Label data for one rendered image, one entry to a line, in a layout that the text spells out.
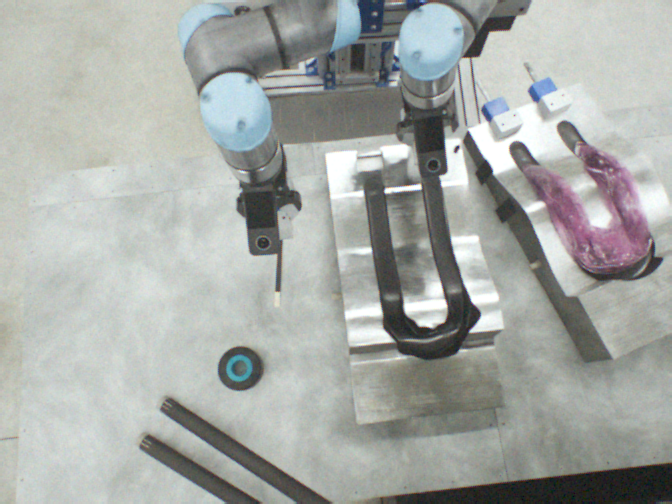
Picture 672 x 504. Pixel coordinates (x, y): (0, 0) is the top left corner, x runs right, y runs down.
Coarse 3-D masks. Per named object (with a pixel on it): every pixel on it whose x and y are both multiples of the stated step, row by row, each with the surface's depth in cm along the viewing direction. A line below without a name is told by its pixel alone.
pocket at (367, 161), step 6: (360, 156) 102; (366, 156) 103; (372, 156) 103; (378, 156) 103; (360, 162) 103; (366, 162) 103; (372, 162) 103; (378, 162) 103; (384, 162) 100; (360, 168) 103; (366, 168) 103; (372, 168) 103; (378, 168) 103; (384, 168) 101
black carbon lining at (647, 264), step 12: (564, 120) 105; (564, 132) 105; (576, 132) 105; (516, 144) 105; (516, 156) 104; (528, 156) 104; (648, 252) 97; (636, 264) 96; (648, 264) 96; (660, 264) 91; (600, 276) 96; (612, 276) 96; (624, 276) 96; (636, 276) 95
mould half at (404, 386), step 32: (352, 160) 100; (384, 160) 100; (448, 160) 100; (352, 192) 99; (416, 192) 99; (448, 192) 98; (352, 224) 97; (416, 224) 97; (352, 256) 96; (416, 256) 95; (480, 256) 94; (352, 288) 91; (416, 288) 90; (480, 288) 90; (352, 320) 88; (416, 320) 88; (480, 320) 88; (352, 352) 92; (384, 352) 93; (480, 352) 93; (352, 384) 96; (384, 384) 92; (416, 384) 92; (448, 384) 92; (480, 384) 92; (384, 416) 91; (416, 416) 91
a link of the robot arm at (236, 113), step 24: (216, 96) 58; (240, 96) 57; (264, 96) 58; (216, 120) 57; (240, 120) 57; (264, 120) 59; (216, 144) 63; (240, 144) 60; (264, 144) 62; (240, 168) 66
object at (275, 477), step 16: (160, 400) 96; (176, 416) 94; (192, 416) 94; (192, 432) 93; (208, 432) 91; (224, 448) 90; (240, 448) 89; (240, 464) 89; (256, 464) 88; (272, 464) 88; (272, 480) 86; (288, 480) 86; (288, 496) 85; (304, 496) 84; (320, 496) 84
